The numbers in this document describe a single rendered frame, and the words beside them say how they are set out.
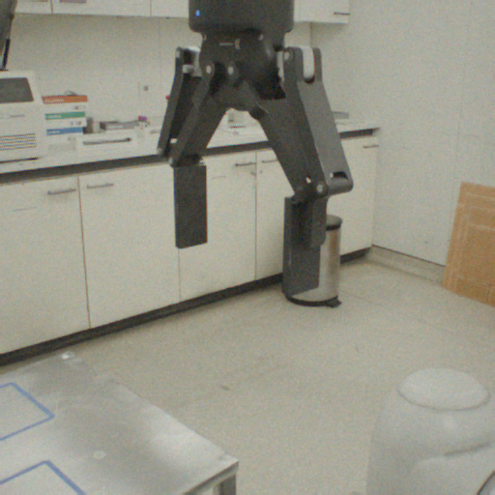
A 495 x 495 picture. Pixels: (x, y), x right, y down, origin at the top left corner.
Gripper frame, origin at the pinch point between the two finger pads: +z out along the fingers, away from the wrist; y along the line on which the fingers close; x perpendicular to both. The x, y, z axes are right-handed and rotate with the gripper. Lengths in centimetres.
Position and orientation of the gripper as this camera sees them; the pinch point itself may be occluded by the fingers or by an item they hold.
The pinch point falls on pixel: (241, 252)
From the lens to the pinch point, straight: 49.4
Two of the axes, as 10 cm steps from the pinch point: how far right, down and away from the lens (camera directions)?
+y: -6.3, -2.3, 7.4
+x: -7.8, 1.8, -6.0
